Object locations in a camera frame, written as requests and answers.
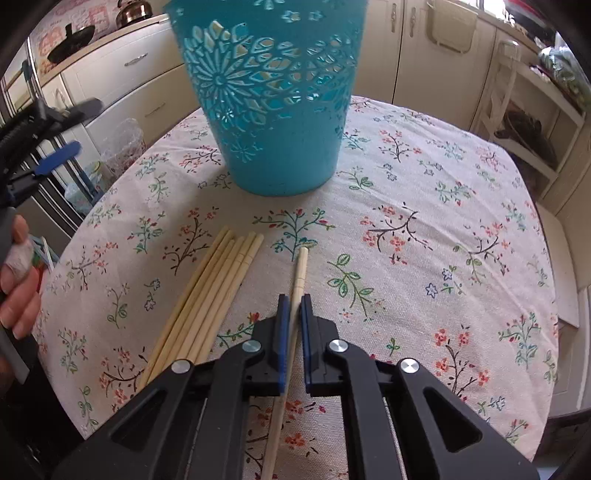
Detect cream drawer cabinet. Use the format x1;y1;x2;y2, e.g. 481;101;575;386
39;14;206;155

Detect person's left hand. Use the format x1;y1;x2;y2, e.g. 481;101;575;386
0;215;41;341

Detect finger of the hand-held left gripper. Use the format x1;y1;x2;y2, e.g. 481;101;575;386
7;142;82;206
0;98;104;155

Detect stainless steel refrigerator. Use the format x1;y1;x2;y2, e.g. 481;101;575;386
0;37;100;259

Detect bundle of bamboo chopsticks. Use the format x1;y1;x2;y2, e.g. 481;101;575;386
137;226;265;391

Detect light wooden chopstick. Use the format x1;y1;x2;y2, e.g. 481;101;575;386
263;247;309;480

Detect light blue patterned bag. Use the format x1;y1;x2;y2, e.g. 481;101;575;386
65;159;116;215

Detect floral bin with plastic bag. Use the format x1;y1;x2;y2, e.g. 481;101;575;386
99;117;146;178

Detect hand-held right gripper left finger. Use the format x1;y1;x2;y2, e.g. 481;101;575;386
53;294;291;480

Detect teal perforated plastic basket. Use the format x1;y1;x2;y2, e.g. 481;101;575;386
165;0;369;198

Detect green printed bag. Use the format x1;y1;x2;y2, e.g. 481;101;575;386
536;44;591;112

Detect floral tablecloth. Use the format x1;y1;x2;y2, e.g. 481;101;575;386
34;95;561;480

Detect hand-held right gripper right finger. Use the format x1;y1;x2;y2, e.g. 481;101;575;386
299;295;539;480

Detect white plastic hanging bin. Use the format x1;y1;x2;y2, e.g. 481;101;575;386
425;0;478;56

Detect cream door cabinets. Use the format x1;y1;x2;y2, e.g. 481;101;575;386
353;0;509;134

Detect colourful printed packet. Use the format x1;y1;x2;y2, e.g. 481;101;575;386
28;235;58;273

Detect dark shoes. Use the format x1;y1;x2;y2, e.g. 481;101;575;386
494;108;559;171

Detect white shelf rack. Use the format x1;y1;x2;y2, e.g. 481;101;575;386
475;39;588;201

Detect copper kettle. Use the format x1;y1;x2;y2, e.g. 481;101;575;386
115;0;153;26

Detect black frying pan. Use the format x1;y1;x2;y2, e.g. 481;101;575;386
46;23;97;65

